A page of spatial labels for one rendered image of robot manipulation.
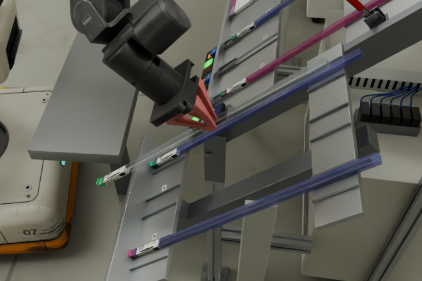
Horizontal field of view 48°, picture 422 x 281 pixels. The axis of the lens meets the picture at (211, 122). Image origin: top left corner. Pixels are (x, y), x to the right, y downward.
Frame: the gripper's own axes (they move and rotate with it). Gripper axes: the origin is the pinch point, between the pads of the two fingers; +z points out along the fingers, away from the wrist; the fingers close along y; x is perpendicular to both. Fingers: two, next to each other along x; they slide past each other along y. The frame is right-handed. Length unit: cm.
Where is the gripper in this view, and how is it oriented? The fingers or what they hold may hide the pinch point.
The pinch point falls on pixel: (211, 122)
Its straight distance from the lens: 76.2
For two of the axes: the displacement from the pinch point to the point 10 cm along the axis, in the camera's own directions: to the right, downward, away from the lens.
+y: 1.1, -7.4, 6.7
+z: 6.8, 5.4, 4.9
